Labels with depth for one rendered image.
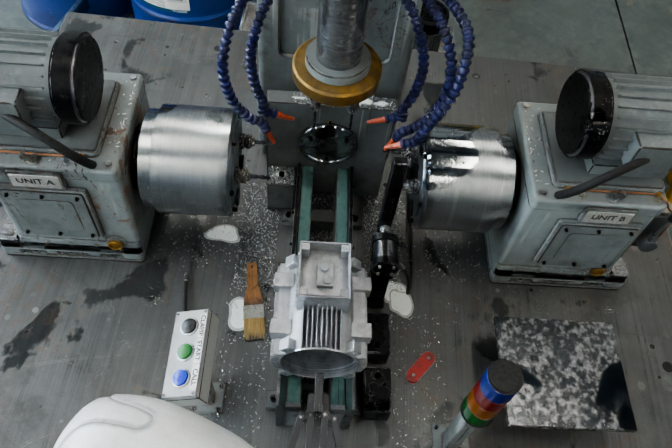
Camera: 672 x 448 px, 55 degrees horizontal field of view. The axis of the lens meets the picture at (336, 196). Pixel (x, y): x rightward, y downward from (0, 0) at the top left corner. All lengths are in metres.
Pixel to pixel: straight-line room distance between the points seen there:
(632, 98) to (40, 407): 1.37
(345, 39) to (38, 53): 0.57
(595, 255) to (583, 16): 2.46
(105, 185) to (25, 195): 0.17
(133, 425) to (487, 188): 0.97
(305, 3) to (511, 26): 2.35
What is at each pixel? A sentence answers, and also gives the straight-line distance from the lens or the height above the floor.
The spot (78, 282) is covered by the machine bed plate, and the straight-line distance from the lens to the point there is 1.68.
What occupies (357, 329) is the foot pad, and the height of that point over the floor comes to 1.07.
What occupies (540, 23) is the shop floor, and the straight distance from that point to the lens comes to 3.78.
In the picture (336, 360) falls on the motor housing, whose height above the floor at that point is 0.95.
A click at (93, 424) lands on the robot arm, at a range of 0.69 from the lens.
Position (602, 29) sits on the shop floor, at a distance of 3.90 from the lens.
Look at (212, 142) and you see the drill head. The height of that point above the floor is 1.16.
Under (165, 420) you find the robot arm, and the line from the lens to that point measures 0.68.
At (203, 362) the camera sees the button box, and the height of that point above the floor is 1.07.
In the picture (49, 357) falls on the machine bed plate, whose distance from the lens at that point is 1.62.
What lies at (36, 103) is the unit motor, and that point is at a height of 1.28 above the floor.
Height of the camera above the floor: 2.23
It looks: 55 degrees down
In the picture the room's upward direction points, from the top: 8 degrees clockwise
